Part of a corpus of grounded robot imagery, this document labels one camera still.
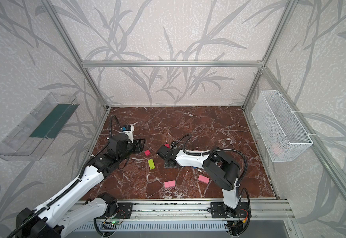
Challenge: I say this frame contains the pink item in basket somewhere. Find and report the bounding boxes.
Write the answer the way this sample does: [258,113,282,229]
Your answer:
[271,143,285,158]

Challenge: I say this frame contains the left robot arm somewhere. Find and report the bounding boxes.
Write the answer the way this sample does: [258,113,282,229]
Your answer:
[8,131,146,238]

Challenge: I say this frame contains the lime green block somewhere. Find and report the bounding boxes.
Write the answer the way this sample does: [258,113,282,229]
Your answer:
[148,159,155,170]

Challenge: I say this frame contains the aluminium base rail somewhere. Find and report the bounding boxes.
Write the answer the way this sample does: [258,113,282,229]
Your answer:
[44,198,295,222]

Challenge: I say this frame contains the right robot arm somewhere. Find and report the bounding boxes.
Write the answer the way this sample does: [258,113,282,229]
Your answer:
[157,145,248,209]

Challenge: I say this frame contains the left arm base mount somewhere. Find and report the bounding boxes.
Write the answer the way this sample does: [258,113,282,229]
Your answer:
[112,202,133,219]

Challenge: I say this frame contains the white wire basket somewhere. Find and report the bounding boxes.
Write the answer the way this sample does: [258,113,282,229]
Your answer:
[252,90,313,163]

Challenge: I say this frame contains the pink block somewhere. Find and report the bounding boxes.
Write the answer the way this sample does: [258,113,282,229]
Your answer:
[164,180,176,188]
[198,175,210,184]

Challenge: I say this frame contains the magenta cube on left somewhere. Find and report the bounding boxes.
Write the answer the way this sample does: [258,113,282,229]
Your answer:
[144,150,151,156]

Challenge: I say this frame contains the clear plastic wall tray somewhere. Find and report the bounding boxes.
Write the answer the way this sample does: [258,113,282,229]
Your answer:
[0,93,79,162]

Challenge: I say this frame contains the aluminium frame crossbar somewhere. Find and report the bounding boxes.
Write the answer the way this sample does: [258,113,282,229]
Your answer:
[81,60,263,68]

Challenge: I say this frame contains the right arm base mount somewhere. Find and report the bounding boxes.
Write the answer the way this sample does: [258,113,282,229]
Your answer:
[207,201,251,219]

